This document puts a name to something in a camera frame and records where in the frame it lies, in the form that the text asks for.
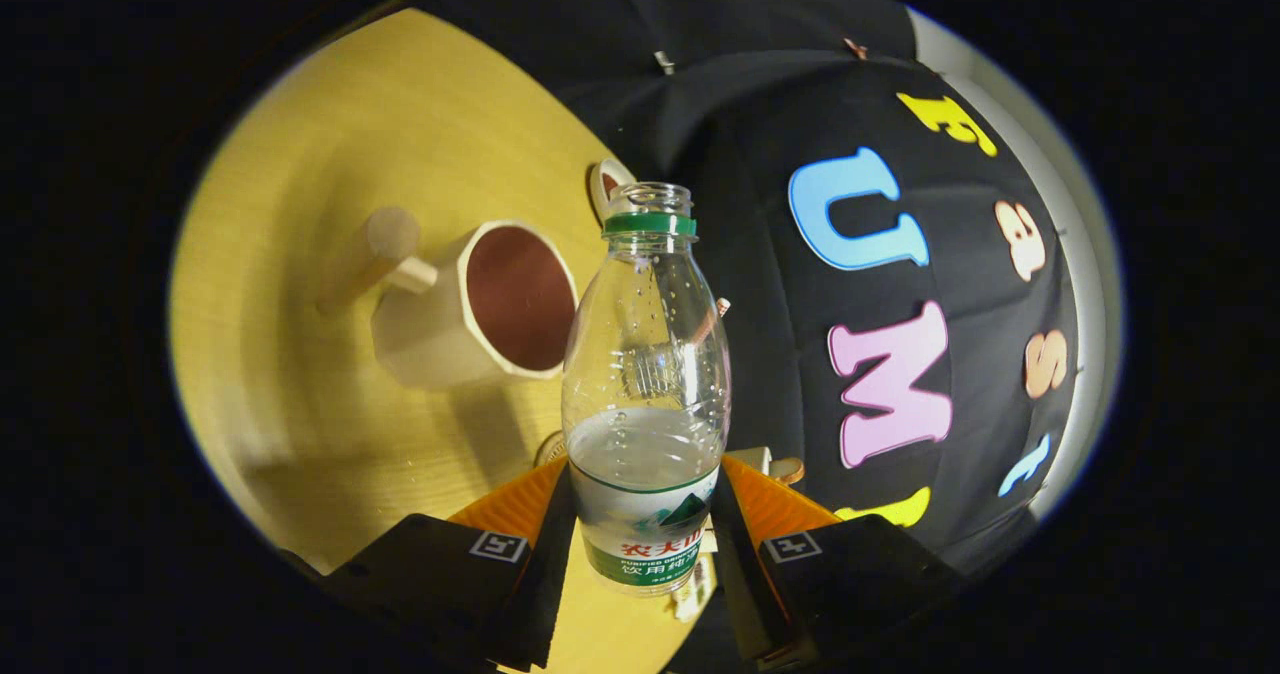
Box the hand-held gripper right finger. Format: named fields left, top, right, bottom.
left=712, top=457, right=966, bottom=672

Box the round white plate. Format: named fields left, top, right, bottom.
left=588, top=158, right=637, bottom=223

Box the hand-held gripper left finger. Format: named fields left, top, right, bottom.
left=318, top=459, right=579, bottom=672

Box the clear plastic juice bottle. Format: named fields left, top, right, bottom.
left=560, top=182, right=733, bottom=598

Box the small clear glass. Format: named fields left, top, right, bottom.
left=622, top=339, right=706, bottom=402

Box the white divided dish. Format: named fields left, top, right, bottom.
left=670, top=552, right=718, bottom=623

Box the beige cup with wooden handle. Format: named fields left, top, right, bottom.
left=318, top=206, right=581, bottom=392

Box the wooden table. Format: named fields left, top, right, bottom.
left=168, top=6, right=721, bottom=674

